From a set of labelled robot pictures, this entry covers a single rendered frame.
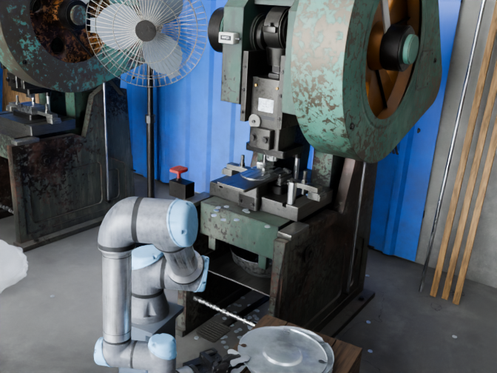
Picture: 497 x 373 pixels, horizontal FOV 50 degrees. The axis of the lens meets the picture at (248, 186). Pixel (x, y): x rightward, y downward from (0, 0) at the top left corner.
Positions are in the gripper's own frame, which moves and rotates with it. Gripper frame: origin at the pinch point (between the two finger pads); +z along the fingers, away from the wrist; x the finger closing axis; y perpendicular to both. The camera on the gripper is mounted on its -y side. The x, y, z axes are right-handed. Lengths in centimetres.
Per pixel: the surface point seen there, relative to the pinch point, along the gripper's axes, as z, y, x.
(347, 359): 32.9, -13.3, 3.2
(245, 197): 38, 53, -32
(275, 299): 34.9, 25.6, 0.6
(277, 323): 27.6, 15.8, 3.5
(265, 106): 44, 55, -69
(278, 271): 34.1, 25.3, -11.4
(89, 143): 39, 208, -17
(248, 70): 38, 61, -82
